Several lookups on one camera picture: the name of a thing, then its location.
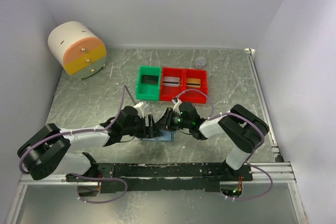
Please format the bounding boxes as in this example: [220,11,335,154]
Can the green plastic bin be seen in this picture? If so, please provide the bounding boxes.
[136,66,162,101]

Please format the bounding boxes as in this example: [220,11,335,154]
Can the small clear plastic cup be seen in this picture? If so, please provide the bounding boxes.
[195,56,206,69]

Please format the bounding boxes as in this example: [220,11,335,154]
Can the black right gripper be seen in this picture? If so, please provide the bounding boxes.
[156,108,191,132]

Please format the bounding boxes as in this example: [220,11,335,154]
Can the aluminium frame rail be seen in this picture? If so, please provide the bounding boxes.
[244,48,297,184]

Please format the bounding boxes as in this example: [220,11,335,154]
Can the round pastel drawer cabinet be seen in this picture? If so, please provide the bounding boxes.
[47,21,107,80]

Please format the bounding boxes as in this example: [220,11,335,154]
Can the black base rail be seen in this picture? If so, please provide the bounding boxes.
[66,163,253,194]

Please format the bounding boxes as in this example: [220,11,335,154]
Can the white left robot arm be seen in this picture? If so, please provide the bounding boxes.
[17,104,162,182]

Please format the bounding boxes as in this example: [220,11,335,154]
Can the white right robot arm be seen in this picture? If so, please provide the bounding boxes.
[156,102,270,181]

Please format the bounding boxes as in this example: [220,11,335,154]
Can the gold credit card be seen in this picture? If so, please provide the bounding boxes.
[186,78,201,88]

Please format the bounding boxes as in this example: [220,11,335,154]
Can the silver credit card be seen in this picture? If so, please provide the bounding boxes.
[163,76,181,87]

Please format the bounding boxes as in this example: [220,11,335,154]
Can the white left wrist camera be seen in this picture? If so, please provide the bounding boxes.
[133,102,149,118]

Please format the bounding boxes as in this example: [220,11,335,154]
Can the red plastic bin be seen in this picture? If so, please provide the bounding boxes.
[181,69,208,104]
[160,67,186,101]

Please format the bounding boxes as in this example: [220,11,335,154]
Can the black credit card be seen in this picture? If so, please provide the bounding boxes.
[141,74,159,85]

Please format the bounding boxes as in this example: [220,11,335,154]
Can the blue card holder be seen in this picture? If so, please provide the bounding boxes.
[140,130,174,142]

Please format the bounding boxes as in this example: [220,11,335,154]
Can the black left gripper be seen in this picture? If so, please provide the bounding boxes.
[122,114,163,138]

